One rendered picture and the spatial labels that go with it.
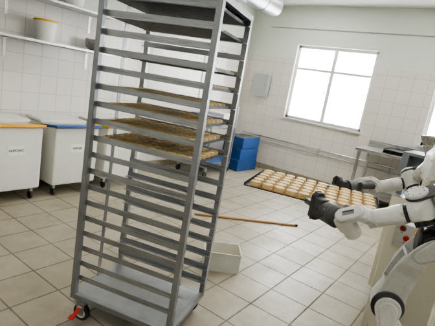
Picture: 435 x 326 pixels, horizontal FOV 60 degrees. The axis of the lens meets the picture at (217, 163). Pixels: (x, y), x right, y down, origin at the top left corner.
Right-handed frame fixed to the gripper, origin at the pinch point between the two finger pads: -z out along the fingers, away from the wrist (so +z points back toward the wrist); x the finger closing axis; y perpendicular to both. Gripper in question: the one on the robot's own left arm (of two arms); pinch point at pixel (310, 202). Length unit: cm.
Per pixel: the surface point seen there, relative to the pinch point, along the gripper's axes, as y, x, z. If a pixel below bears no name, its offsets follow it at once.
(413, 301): -92, -58, -1
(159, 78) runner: 58, 40, -57
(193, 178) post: 41, -2, -35
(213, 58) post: 41, 53, -36
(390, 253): -84, -36, -18
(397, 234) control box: -82, -23, -15
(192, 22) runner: 49, 68, -48
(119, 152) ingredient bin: 19, -57, -323
